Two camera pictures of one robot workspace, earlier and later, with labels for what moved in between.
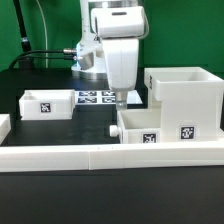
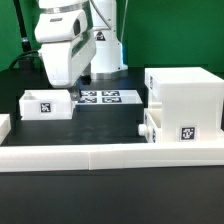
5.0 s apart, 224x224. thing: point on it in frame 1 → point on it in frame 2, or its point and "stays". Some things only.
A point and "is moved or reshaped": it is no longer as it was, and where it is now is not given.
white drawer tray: [47, 104] stays
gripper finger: [121, 100] → [74, 93]
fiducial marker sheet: [105, 97] stays
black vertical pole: [25, 42] stays
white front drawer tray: [137, 126] is moved or reshaped
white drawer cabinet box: [191, 103] stays
